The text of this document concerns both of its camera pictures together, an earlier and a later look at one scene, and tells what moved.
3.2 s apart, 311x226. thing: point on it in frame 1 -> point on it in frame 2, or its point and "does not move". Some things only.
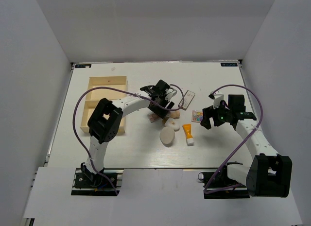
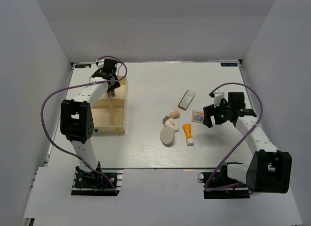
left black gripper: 161,112 -> 116,85
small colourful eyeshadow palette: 197,116 does not move
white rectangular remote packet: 188,98 does not move
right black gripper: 210,111 does not move
